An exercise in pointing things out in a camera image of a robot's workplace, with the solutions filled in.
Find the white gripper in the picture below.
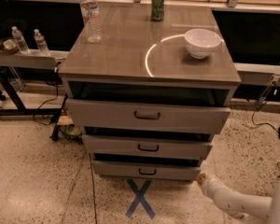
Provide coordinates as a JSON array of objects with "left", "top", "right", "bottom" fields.
[{"left": 196, "top": 173, "right": 219, "bottom": 197}]

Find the grey bottom drawer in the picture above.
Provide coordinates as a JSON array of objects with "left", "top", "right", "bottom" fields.
[{"left": 92, "top": 153, "right": 201, "bottom": 181}]

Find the grey drawer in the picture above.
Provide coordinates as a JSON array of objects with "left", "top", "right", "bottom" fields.
[
  {"left": 66, "top": 99, "right": 231, "bottom": 134},
  {"left": 82, "top": 134, "right": 213, "bottom": 160},
  {"left": 92, "top": 153, "right": 201, "bottom": 181}
]

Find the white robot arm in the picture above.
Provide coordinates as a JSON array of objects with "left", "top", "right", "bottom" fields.
[{"left": 197, "top": 173, "right": 280, "bottom": 224}]

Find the grey drawer cabinet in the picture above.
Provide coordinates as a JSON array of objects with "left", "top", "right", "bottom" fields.
[{"left": 57, "top": 2, "right": 242, "bottom": 173}]

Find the grey middle drawer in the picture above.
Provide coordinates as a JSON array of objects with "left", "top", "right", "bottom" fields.
[{"left": 82, "top": 134, "right": 213, "bottom": 160}]

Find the grey top drawer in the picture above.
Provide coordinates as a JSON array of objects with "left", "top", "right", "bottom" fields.
[{"left": 66, "top": 99, "right": 231, "bottom": 134}]

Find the blue tape cross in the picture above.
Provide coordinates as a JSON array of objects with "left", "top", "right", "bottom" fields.
[{"left": 125, "top": 179, "right": 155, "bottom": 219}]

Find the white ceramic bowl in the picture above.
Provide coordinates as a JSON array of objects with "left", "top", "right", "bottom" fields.
[{"left": 184, "top": 29, "right": 221, "bottom": 59}]

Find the green bag under table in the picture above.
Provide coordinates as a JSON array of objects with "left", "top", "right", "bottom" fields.
[{"left": 60, "top": 124, "right": 82, "bottom": 138}]

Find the green soda can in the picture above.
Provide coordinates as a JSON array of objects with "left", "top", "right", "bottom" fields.
[{"left": 151, "top": 0, "right": 164, "bottom": 21}]

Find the small water bottle right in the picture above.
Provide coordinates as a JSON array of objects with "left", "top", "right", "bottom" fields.
[{"left": 34, "top": 29, "right": 49, "bottom": 56}]

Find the small water bottle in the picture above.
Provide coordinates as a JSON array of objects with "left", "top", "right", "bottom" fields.
[
  {"left": 12, "top": 26, "right": 30, "bottom": 54},
  {"left": 34, "top": 29, "right": 49, "bottom": 56}
]

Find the large clear water bottle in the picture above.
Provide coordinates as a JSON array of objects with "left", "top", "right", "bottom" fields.
[{"left": 80, "top": 0, "right": 102, "bottom": 43}]

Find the small water bottle left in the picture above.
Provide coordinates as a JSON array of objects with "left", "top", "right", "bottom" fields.
[{"left": 12, "top": 26, "right": 30, "bottom": 54}]

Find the bowl with snacks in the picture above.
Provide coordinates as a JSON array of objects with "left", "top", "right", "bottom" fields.
[{"left": 0, "top": 38, "right": 18, "bottom": 54}]

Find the black frame side table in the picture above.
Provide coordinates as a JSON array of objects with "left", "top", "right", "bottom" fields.
[{"left": 0, "top": 52, "right": 67, "bottom": 141}]

